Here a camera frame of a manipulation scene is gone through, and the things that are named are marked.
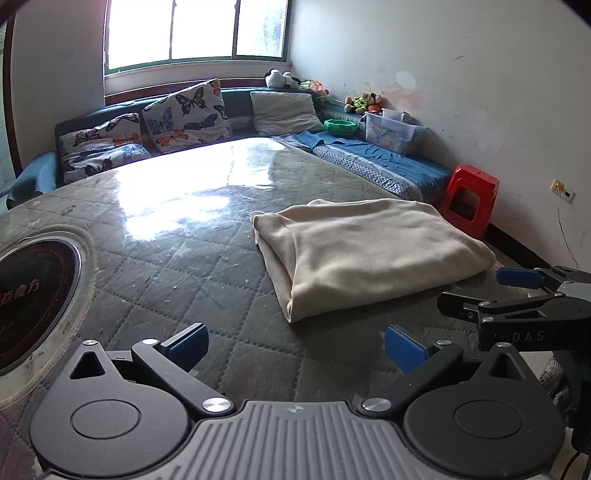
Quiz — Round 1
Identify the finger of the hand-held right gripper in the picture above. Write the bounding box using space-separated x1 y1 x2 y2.
437 291 566 324
496 265 591 293

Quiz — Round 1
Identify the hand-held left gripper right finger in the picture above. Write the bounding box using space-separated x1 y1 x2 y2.
358 324 541 415

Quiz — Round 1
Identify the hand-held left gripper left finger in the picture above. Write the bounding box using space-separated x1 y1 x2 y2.
69 323 237 415

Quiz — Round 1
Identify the cream garment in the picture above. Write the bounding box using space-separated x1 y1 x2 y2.
250 198 497 324

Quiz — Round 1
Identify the person's right forearm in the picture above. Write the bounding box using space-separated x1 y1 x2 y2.
538 353 591 455

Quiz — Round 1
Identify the tall red plastic stool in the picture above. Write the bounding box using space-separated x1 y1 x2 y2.
438 165 500 239

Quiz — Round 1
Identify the blue sofa sheet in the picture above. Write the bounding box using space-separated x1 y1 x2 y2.
272 131 451 195

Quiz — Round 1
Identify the round built-in cooker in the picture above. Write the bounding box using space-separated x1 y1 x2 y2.
0 224 96 403

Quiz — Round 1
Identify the clear plastic storage box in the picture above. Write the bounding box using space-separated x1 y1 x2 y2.
364 109 428 156

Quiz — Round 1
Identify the green plastic basin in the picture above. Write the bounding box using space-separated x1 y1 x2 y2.
323 119 358 136

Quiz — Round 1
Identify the brown plush toy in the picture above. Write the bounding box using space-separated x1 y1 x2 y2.
344 92 383 115

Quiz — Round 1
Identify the large butterfly print pillow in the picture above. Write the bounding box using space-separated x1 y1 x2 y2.
143 78 234 154

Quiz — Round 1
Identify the blue corner sofa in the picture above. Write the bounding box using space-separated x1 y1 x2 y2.
7 85 453 208

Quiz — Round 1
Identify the grey pillow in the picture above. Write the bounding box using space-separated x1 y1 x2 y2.
250 91 324 136

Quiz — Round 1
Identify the black and white plush toy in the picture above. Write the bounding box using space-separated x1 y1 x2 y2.
264 69 301 90

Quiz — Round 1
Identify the window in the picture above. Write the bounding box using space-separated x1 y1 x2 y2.
104 0 293 75

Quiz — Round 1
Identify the thin wall cable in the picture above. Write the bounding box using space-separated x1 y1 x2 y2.
555 198 581 269

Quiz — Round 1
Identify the white wall socket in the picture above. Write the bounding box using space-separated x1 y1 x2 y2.
551 179 576 202

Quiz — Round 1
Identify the brown wooden door frame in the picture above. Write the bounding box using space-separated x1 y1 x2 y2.
2 14 25 172

